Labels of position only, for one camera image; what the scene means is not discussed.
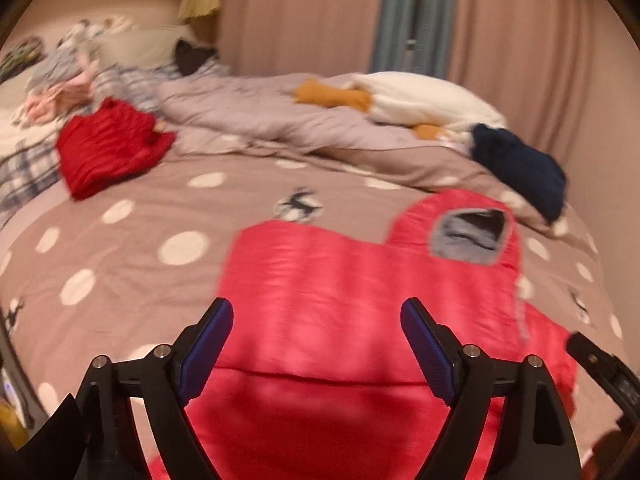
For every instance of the cream pillow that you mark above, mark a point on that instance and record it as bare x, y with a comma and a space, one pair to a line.
145, 45

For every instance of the blue-grey curtain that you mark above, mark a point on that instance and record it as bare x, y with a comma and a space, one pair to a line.
400, 20

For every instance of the red knit sweater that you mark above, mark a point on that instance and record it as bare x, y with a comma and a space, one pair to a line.
110, 145

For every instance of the polka dot bedcover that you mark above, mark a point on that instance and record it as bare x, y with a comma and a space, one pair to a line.
150, 210

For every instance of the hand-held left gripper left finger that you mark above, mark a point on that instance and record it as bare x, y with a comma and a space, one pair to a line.
207, 350

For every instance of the pile of light clothes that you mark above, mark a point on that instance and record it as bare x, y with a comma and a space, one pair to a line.
60, 90

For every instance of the dark patterned cloth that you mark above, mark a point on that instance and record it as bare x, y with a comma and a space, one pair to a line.
20, 57

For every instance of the grey crumpled duvet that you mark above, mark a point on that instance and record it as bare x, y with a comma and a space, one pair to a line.
250, 110

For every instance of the white plush blanket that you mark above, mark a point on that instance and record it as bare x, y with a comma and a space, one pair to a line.
425, 97

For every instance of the pink curtain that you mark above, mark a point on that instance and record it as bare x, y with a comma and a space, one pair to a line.
300, 20

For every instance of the orange plush toy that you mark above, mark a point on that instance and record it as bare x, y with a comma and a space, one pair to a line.
325, 94

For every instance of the navy fleece garment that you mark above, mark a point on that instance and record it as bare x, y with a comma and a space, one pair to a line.
520, 165

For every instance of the red puffer jacket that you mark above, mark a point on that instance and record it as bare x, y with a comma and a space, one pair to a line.
325, 285

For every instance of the yellow object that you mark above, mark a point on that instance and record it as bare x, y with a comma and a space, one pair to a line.
10, 422

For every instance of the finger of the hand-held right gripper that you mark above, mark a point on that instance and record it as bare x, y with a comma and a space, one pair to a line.
600, 367

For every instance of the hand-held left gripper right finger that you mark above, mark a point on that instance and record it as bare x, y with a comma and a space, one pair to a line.
430, 355

